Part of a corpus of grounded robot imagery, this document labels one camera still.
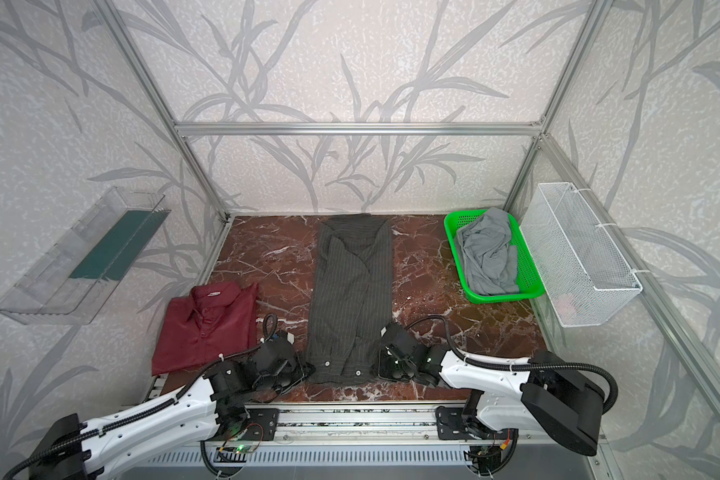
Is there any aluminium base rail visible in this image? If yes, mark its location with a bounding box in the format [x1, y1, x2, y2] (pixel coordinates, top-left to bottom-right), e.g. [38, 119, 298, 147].
[98, 401, 607, 448]

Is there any green plastic basket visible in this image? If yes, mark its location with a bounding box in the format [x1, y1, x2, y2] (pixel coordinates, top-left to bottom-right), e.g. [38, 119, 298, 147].
[444, 210, 544, 304]

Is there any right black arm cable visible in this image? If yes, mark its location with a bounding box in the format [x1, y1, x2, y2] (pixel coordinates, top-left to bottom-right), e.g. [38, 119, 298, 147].
[405, 315, 619, 415]

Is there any aluminium cage frame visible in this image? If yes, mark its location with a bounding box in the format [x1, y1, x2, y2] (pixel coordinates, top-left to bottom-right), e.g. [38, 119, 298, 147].
[93, 1, 720, 421]

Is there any maroon folded shirt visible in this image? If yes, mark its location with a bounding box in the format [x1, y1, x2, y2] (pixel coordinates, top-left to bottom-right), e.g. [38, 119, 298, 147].
[151, 281, 259, 376]

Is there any light grey shirt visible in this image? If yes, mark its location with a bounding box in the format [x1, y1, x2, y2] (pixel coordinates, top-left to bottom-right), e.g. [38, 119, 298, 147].
[456, 207, 519, 296]

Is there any white wire wall basket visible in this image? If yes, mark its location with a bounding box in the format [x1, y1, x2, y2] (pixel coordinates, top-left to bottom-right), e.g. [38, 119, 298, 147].
[520, 182, 643, 328]

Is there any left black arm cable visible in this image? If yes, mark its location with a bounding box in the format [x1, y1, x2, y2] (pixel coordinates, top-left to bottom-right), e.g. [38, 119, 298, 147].
[0, 313, 280, 480]

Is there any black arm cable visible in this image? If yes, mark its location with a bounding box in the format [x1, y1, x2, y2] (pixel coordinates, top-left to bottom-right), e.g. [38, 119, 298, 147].
[405, 315, 619, 415]
[0, 313, 280, 480]

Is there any dark grey striped shirt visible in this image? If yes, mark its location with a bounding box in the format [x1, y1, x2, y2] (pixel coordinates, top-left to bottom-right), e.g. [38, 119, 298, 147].
[306, 214, 394, 385]

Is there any clear plastic wall bin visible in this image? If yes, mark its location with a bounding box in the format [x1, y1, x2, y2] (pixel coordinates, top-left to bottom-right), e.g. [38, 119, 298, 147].
[0, 187, 170, 326]

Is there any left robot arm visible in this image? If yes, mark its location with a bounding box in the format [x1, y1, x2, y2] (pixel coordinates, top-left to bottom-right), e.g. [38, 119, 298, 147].
[27, 332, 314, 479]

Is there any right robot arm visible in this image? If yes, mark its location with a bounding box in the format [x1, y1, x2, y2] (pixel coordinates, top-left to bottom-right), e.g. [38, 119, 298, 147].
[377, 322, 618, 456]

